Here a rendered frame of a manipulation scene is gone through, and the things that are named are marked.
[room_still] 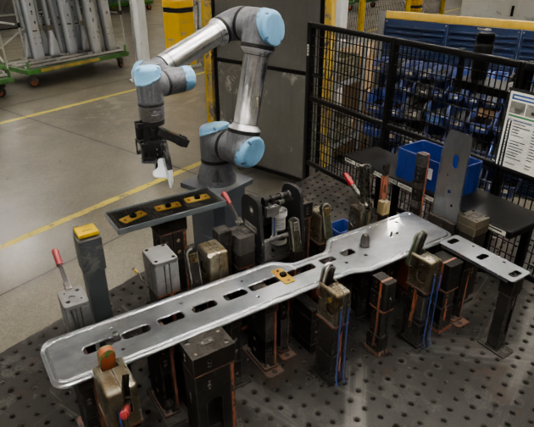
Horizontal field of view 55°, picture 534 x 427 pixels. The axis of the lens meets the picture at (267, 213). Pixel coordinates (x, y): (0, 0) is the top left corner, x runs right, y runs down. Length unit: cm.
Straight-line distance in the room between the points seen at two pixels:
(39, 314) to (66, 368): 196
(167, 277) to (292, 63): 283
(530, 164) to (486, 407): 90
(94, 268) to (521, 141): 157
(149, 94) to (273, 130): 291
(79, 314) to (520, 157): 163
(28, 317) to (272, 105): 240
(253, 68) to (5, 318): 221
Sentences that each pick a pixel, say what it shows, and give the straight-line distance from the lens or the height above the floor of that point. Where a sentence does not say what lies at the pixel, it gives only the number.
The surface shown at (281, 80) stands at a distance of 422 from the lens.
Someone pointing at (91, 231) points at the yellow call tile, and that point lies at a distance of 163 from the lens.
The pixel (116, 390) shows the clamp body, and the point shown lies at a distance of 123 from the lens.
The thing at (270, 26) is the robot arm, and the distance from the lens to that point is 180.
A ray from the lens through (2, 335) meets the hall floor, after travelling 329.
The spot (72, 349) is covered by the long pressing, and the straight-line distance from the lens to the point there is 145.
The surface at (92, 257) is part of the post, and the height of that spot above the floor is 108.
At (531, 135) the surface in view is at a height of 130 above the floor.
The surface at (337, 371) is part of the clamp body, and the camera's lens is 169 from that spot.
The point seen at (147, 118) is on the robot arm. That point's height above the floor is 147.
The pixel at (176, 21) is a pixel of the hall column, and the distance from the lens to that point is 928.
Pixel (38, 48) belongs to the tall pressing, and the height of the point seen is 48.
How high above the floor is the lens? 192
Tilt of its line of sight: 27 degrees down
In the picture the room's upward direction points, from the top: straight up
